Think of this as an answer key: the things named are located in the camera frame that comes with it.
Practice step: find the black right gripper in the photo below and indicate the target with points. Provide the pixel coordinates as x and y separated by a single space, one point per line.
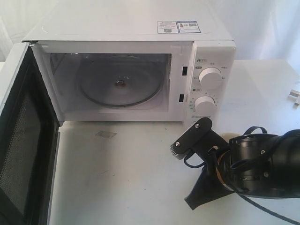
209 186

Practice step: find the cream ceramic bowl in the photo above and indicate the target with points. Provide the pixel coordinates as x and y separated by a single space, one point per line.
228 136

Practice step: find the white microwave door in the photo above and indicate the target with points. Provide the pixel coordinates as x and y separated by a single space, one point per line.
29 138

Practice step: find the white lower microwave knob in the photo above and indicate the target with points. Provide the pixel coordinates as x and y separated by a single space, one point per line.
204 104

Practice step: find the white microwave knob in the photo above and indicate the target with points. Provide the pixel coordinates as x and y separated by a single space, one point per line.
210 78
204 104

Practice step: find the white upper microwave knob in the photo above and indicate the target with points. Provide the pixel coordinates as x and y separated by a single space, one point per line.
210 78

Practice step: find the white microwave oven body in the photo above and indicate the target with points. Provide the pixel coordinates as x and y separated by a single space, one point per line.
181 49

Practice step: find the glass microwave turntable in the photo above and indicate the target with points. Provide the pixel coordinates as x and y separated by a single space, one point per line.
120 80

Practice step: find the clear tape patch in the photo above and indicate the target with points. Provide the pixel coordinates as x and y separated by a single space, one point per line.
106 134

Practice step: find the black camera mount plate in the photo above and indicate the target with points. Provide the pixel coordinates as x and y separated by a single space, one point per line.
190 137

